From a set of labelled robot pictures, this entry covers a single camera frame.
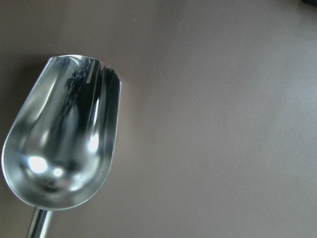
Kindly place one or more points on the metal ice scoop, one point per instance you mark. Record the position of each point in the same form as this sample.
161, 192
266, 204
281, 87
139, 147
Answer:
59, 149

